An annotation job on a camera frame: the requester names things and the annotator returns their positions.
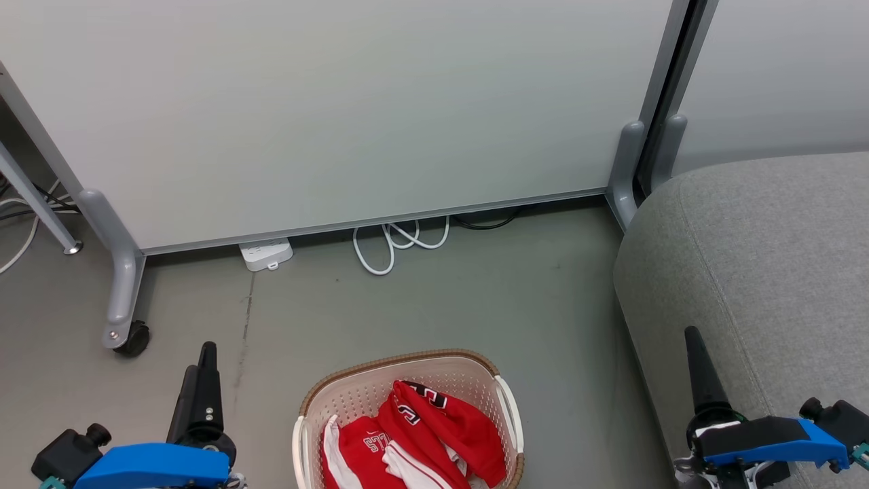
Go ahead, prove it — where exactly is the grey fabric sofa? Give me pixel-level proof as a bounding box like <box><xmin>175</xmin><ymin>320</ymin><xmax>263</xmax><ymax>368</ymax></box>
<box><xmin>613</xmin><ymin>151</ymin><xmax>869</xmax><ymax>489</ymax></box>

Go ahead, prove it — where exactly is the white coiled cable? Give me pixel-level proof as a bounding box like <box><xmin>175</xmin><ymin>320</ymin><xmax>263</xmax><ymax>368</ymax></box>
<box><xmin>352</xmin><ymin>215</ymin><xmax>451</xmax><ymax>276</ymax></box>

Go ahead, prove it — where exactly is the red jersey with white letters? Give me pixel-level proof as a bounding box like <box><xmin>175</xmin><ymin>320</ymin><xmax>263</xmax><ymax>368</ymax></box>
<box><xmin>320</xmin><ymin>414</ymin><xmax>435</xmax><ymax>489</ymax></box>

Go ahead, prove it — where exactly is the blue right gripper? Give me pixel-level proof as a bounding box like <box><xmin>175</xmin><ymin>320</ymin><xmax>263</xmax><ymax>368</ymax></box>
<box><xmin>674</xmin><ymin>326</ymin><xmax>851</xmax><ymax>489</ymax></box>

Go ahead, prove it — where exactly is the grey metal table leg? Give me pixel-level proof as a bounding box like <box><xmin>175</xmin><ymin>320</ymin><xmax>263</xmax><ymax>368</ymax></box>
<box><xmin>0</xmin><ymin>141</ymin><xmax>84</xmax><ymax>256</ymax></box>

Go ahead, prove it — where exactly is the beige perforated laundry basket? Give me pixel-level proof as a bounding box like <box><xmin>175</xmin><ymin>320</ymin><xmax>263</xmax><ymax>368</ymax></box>
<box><xmin>293</xmin><ymin>349</ymin><xmax>525</xmax><ymax>489</ymax></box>

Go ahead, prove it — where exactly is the red jersey with black numbers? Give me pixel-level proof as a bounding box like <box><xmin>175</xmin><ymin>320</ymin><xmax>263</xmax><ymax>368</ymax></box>
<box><xmin>377</xmin><ymin>380</ymin><xmax>507</xmax><ymax>489</ymax></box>

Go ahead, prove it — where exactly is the white loose cable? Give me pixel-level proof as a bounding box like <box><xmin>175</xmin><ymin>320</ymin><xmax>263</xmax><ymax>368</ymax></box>
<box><xmin>0</xmin><ymin>179</ymin><xmax>63</xmax><ymax>275</ymax></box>

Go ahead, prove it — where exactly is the grey partition leg with caster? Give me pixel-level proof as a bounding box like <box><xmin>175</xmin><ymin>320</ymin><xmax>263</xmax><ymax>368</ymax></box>
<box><xmin>77</xmin><ymin>189</ymin><xmax>146</xmax><ymax>350</ymax></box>

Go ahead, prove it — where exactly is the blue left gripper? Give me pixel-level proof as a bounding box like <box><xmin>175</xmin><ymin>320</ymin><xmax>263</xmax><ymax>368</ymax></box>
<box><xmin>73</xmin><ymin>342</ymin><xmax>245</xmax><ymax>489</ymax></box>

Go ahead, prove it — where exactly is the black floor cable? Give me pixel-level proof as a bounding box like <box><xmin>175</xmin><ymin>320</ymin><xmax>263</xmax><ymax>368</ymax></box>
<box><xmin>451</xmin><ymin>206</ymin><xmax>527</xmax><ymax>231</ymax></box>

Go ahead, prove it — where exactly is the white power strip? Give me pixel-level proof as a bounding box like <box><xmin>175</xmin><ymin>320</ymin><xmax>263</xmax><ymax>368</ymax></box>
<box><xmin>238</xmin><ymin>237</ymin><xmax>295</xmax><ymax>273</ymax></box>

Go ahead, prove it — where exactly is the black cable bundle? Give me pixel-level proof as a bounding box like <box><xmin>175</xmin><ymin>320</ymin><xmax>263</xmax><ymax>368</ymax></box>
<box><xmin>0</xmin><ymin>173</ymin><xmax>81</xmax><ymax>221</ymax></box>

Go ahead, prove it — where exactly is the black caster wheel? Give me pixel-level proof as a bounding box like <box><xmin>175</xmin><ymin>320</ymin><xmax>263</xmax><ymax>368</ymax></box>
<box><xmin>113</xmin><ymin>321</ymin><xmax>151</xmax><ymax>358</ymax></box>

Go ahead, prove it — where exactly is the large white partition panel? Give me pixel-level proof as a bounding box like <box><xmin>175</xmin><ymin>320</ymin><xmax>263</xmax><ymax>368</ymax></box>
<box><xmin>0</xmin><ymin>0</ymin><xmax>692</xmax><ymax>256</ymax></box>

